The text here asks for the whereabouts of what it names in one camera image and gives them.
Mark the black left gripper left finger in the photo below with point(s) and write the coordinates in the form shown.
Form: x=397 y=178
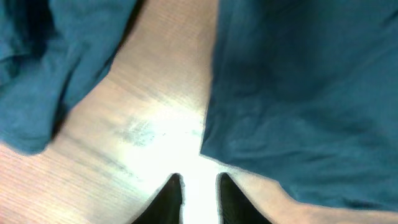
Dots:
x=165 y=207

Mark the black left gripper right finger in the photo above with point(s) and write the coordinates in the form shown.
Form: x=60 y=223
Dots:
x=235 y=207

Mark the navy blue shorts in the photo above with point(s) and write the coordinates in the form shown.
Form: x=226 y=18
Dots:
x=305 y=92

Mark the navy garment on pile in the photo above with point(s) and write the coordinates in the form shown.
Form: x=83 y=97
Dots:
x=53 y=53

